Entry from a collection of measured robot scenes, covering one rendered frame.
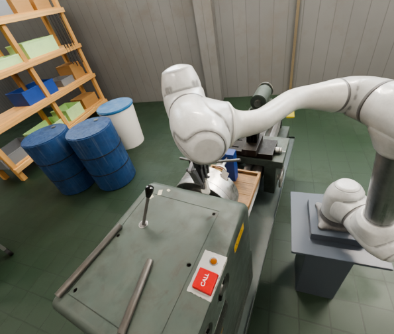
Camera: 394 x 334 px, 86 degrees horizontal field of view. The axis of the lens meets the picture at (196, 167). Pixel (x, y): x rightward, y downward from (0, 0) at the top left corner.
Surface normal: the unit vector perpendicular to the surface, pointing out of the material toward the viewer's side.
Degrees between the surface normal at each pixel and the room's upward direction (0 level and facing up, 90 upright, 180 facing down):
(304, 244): 0
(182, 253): 0
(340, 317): 0
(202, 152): 88
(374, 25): 90
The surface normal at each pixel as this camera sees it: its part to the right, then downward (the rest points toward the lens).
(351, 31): -0.29, 0.66
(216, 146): 0.00, 0.64
